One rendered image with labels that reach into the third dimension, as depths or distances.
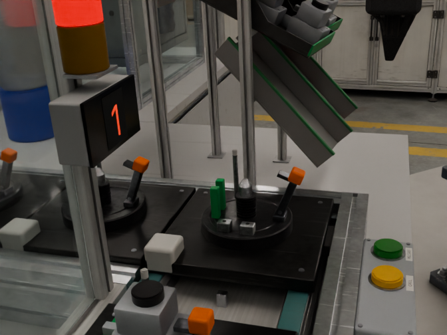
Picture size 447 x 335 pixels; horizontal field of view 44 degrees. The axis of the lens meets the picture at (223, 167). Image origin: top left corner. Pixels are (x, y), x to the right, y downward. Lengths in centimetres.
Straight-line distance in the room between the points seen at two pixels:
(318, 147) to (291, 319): 38
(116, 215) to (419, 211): 60
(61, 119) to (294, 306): 37
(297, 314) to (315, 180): 59
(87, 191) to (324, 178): 72
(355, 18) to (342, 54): 31
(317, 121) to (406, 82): 373
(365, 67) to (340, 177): 359
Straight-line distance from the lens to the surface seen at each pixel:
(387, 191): 123
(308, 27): 100
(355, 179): 127
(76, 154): 60
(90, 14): 60
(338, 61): 486
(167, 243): 79
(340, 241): 84
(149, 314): 51
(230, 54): 101
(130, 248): 83
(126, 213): 88
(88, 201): 68
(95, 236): 70
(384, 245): 82
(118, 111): 64
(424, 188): 126
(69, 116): 58
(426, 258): 101
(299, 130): 99
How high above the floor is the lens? 139
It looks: 24 degrees down
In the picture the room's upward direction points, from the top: 3 degrees counter-clockwise
